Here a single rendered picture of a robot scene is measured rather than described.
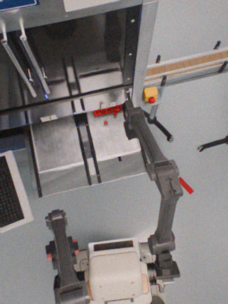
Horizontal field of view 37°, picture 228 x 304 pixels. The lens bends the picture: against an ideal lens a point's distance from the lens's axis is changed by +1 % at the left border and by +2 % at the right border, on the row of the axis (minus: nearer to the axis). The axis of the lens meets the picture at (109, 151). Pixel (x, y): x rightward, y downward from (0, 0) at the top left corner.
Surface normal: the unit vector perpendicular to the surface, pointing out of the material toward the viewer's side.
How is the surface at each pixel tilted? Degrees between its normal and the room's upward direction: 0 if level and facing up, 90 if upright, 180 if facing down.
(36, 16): 90
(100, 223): 0
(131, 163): 0
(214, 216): 0
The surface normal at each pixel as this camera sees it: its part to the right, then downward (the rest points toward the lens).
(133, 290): 0.07, 0.54
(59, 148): -0.02, -0.25
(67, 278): -0.04, -0.83
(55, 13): 0.22, 0.94
